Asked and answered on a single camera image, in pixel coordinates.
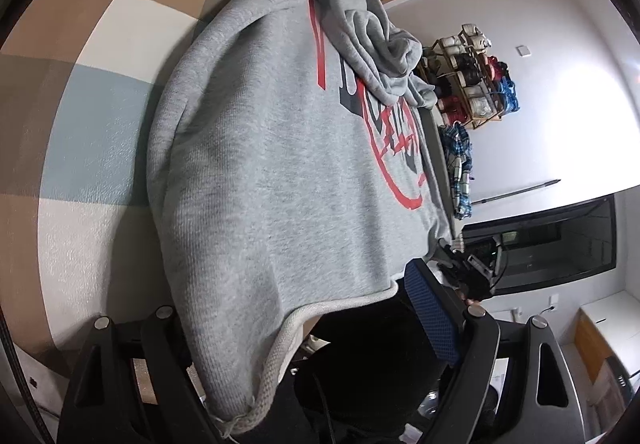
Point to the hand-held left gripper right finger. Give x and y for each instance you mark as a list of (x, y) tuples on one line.
[(430, 319)]

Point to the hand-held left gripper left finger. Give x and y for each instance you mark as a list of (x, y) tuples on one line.
[(165, 344)]

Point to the grey hoodie with red print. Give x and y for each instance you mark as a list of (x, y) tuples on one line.
[(275, 148)]

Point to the black rod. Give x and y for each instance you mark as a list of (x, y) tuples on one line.
[(520, 191)]

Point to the blue plaid blanket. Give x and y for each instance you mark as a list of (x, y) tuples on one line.
[(457, 158)]

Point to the blue knitted garment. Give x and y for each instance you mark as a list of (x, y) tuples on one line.
[(509, 93)]

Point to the wooden shoe rack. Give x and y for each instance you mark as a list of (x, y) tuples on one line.
[(470, 73)]

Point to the checked bed sheet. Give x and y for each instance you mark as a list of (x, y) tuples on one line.
[(100, 73)]

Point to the white wall socket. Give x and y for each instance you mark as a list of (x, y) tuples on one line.
[(552, 303)]

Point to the beige bed frame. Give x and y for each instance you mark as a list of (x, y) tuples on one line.
[(435, 163)]

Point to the white wall switch plate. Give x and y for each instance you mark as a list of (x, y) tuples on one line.
[(524, 50)]

